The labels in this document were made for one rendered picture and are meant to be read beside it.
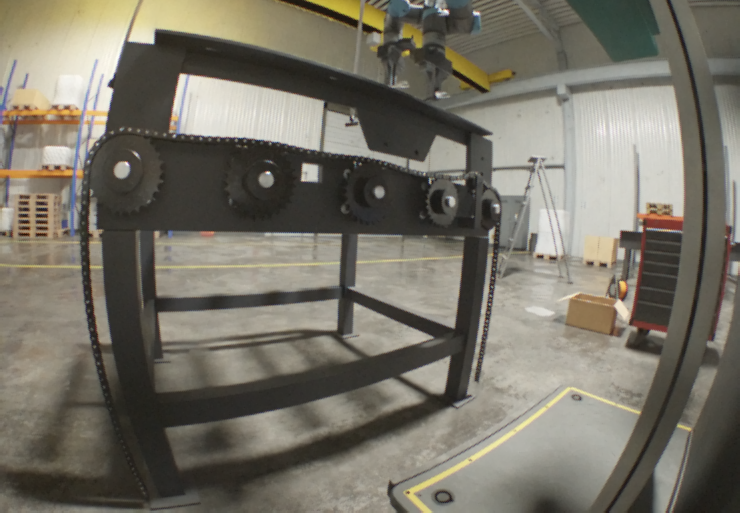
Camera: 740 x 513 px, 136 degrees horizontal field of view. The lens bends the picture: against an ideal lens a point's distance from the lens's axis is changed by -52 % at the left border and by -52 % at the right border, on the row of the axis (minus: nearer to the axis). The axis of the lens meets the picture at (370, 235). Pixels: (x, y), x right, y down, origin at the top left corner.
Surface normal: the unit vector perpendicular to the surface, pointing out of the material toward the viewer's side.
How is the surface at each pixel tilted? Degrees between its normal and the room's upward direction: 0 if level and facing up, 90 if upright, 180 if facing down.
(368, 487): 0
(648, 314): 90
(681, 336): 90
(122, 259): 90
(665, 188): 90
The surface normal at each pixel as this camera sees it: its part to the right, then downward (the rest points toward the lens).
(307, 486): 0.07, -1.00
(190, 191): 0.60, 0.09
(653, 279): -0.80, -0.01
